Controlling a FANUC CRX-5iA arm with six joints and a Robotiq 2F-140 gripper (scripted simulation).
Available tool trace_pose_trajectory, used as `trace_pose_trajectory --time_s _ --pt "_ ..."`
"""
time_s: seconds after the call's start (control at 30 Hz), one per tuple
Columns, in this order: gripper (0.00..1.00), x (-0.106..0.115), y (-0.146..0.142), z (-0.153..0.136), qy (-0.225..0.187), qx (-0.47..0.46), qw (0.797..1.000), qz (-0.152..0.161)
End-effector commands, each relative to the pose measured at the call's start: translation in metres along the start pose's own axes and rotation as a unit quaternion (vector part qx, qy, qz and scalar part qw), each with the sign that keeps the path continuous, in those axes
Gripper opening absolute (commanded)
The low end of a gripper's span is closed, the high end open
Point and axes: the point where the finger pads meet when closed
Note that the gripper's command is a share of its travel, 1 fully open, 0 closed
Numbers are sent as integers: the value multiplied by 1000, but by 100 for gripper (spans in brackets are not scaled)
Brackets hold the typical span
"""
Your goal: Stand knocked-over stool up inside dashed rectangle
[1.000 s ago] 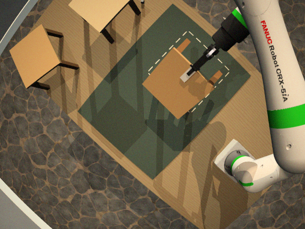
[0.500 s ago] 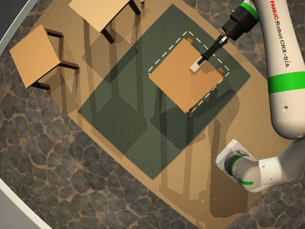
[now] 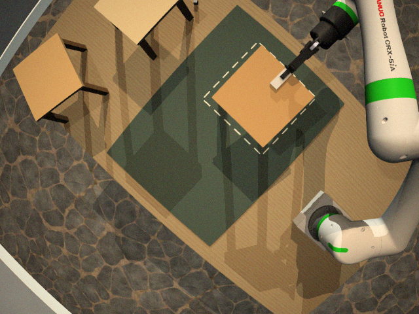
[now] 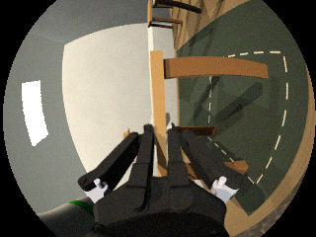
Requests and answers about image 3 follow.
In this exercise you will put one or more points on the dark green floor mat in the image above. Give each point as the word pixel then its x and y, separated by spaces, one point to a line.
pixel 191 160

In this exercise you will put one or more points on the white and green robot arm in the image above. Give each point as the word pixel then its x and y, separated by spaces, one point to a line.
pixel 392 119

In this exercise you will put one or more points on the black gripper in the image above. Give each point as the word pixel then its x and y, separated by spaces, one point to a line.
pixel 324 35

